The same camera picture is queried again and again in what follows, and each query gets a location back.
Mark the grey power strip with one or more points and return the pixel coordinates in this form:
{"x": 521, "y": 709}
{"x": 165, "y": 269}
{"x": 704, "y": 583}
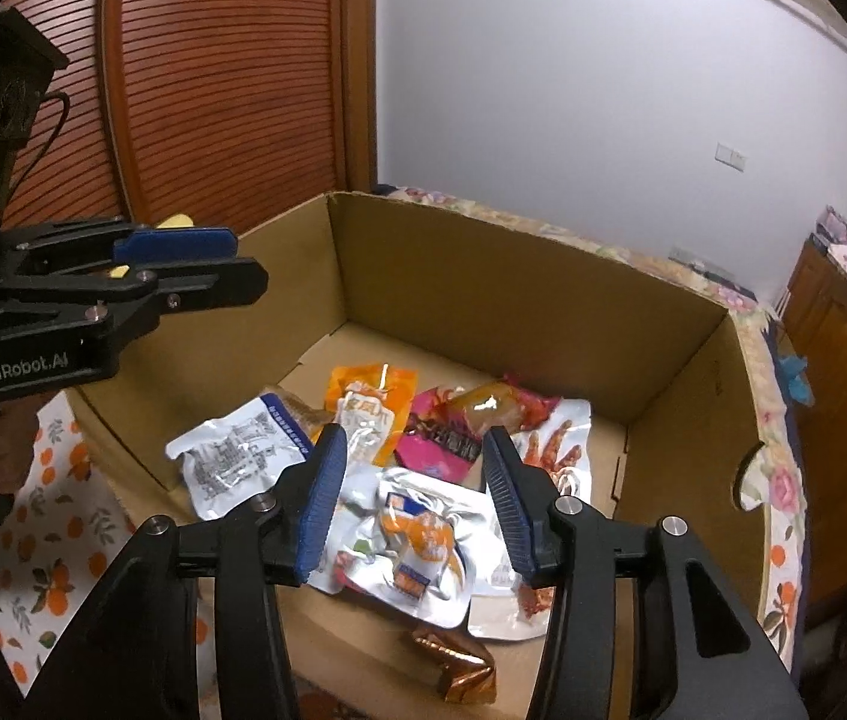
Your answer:
{"x": 693, "y": 259}

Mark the white wall switch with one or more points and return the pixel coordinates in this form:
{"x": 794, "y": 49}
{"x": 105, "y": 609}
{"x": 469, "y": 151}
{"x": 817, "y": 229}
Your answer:
{"x": 731, "y": 154}

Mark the wooden slatted wardrobe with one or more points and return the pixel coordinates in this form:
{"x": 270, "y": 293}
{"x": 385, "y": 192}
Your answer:
{"x": 228, "y": 75}

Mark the brown snack packet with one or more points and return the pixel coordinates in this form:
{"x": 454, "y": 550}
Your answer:
{"x": 303, "y": 416}

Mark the white red snack packet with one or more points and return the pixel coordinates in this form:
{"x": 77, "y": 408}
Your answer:
{"x": 555, "y": 457}

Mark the gold brown snack wrapper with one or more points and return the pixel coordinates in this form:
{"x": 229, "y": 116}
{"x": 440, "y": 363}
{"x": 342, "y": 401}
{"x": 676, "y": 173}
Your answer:
{"x": 461, "y": 671}

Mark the orange print bed sheet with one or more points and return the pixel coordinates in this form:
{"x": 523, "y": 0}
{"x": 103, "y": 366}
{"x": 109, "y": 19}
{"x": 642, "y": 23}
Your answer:
{"x": 56, "y": 540}

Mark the brown cardboard box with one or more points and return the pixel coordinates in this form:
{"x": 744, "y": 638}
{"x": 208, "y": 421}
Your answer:
{"x": 506, "y": 277}

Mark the purple box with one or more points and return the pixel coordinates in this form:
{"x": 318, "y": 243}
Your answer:
{"x": 836, "y": 225}

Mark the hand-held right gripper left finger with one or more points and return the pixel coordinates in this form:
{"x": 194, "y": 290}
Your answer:
{"x": 318, "y": 510}

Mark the blue cloth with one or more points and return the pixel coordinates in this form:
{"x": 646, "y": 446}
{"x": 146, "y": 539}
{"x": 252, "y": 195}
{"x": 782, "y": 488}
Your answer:
{"x": 793, "y": 379}

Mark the silver orange print snack packet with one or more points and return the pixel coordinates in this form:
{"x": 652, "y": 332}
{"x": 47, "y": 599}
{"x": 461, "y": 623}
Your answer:
{"x": 423, "y": 532}

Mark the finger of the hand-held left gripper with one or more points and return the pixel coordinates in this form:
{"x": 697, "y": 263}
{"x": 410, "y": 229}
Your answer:
{"x": 176, "y": 244}
{"x": 221, "y": 285}

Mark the white silver snack packet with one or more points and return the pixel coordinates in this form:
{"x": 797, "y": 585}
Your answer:
{"x": 236, "y": 457}

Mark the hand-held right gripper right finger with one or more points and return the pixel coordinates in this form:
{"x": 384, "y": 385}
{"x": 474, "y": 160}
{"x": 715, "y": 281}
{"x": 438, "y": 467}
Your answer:
{"x": 510, "y": 510}

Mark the pink dark snack packet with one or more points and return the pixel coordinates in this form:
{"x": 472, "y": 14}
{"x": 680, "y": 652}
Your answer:
{"x": 431, "y": 450}

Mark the floral blanket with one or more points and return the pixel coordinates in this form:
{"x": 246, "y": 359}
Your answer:
{"x": 776, "y": 480}

